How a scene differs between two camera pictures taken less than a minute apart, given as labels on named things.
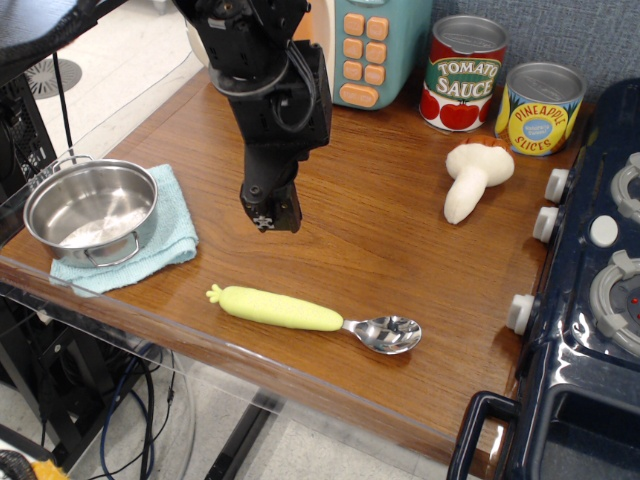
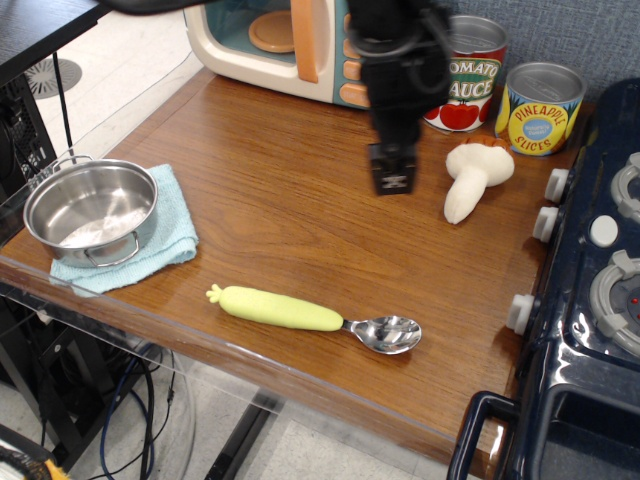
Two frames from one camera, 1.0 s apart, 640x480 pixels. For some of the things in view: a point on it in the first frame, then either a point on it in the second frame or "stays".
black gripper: (281, 124) → (404, 77)
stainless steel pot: (91, 209) stays
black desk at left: (29, 29) stays
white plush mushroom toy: (475, 163) stays
